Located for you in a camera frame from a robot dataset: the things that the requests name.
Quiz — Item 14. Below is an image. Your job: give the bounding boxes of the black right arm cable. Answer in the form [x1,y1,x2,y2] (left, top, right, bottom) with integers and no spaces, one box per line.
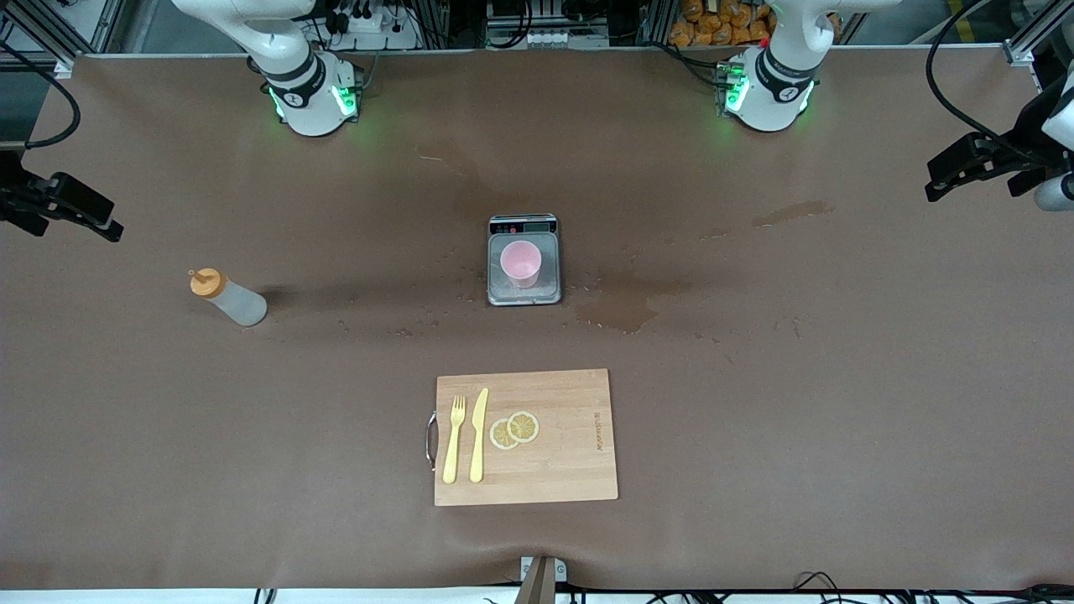
[0,42,81,150]

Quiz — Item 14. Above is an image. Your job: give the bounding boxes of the yellow plastic fork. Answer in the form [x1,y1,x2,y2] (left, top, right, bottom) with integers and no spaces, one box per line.
[442,395,467,485]

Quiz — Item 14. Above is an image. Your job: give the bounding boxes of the orange snack bags heap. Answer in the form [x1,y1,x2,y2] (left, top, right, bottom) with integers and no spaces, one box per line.
[669,0,777,47]

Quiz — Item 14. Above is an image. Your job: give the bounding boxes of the squeeze bottle with orange cap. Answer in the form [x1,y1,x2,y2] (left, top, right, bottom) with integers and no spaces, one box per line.
[188,268,269,327]

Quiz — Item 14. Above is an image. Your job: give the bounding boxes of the steel digital kitchen scale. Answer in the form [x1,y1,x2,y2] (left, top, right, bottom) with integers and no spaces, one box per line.
[487,214,563,307]

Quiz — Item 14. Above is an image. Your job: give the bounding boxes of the yellow plastic knife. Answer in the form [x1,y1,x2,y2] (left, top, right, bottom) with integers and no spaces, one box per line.
[469,387,490,484]

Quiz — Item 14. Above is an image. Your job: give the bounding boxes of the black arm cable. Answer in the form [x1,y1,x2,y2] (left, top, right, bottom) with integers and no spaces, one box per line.
[0,42,81,150]
[926,0,1033,162]

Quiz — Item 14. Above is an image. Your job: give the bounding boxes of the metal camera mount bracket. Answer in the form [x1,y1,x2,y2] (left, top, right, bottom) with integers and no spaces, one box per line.
[514,555,570,604]

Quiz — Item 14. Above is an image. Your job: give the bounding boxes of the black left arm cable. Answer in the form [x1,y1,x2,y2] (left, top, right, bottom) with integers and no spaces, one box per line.
[926,0,1033,162]

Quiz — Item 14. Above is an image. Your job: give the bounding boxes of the bamboo cutting board with handle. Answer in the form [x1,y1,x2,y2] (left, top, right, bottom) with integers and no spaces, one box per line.
[425,368,619,508]

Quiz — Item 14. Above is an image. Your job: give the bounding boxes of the brown table mat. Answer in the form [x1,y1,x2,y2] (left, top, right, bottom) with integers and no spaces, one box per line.
[0,46,1074,592]

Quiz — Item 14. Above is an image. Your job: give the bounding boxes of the pink plastic cup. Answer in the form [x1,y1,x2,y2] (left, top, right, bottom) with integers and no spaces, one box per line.
[500,240,543,289]

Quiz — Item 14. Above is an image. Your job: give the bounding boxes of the white power strip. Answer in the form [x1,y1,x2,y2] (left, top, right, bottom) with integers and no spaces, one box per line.
[323,0,420,51]

